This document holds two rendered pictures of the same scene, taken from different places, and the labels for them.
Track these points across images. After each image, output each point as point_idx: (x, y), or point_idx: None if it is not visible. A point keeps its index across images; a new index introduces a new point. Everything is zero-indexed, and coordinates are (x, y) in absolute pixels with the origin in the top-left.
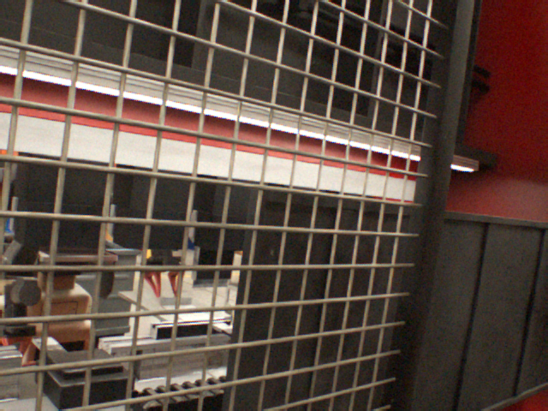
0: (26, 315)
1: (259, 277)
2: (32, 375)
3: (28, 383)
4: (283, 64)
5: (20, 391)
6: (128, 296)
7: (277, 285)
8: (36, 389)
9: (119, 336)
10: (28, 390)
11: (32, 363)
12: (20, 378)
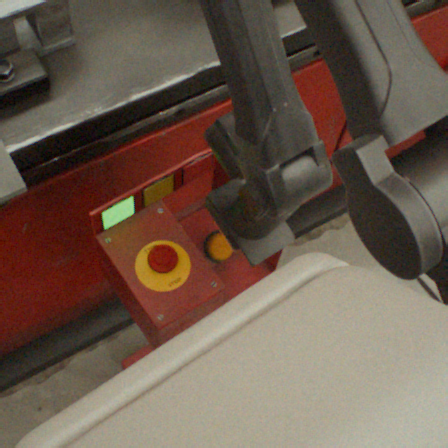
0: (234, 204)
1: None
2: (171, 46)
3: (170, 24)
4: None
5: (175, 0)
6: (3, 150)
7: None
8: (155, 10)
9: (33, 1)
10: (164, 4)
11: (191, 157)
12: (184, 34)
